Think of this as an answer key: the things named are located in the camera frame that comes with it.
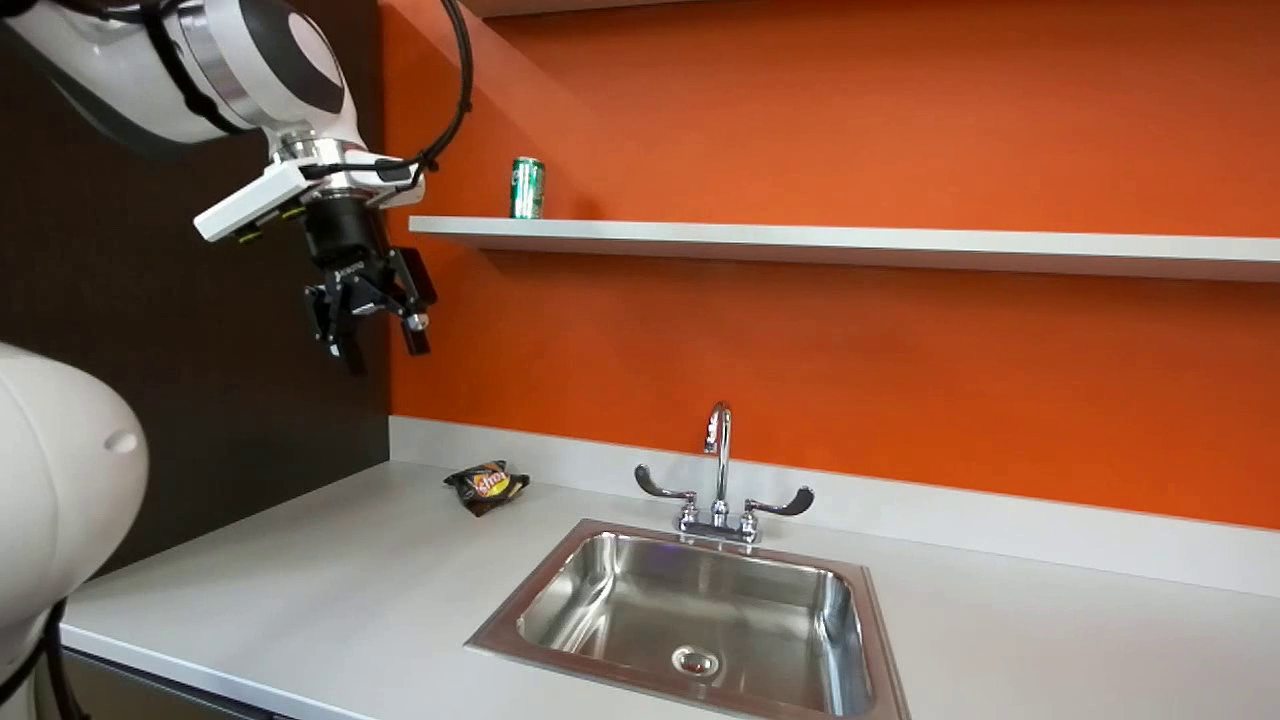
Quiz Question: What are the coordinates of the stainless steel sink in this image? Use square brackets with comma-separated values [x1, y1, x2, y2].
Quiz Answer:
[465, 517, 912, 720]

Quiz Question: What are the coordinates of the white wall shelf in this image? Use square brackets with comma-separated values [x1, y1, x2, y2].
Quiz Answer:
[408, 215, 1280, 284]

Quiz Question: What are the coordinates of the chrome tap lever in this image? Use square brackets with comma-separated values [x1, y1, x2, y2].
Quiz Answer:
[744, 485, 816, 520]
[633, 463, 699, 504]

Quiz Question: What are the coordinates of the green soda can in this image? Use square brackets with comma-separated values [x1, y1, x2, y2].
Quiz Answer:
[509, 156, 547, 220]

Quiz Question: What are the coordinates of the chrome tap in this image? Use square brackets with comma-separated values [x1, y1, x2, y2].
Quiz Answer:
[633, 401, 816, 547]

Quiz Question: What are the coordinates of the black chip bag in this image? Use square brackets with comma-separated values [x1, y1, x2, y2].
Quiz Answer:
[443, 460, 532, 518]

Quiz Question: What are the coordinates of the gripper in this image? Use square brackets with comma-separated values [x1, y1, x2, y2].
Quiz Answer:
[302, 196, 439, 377]

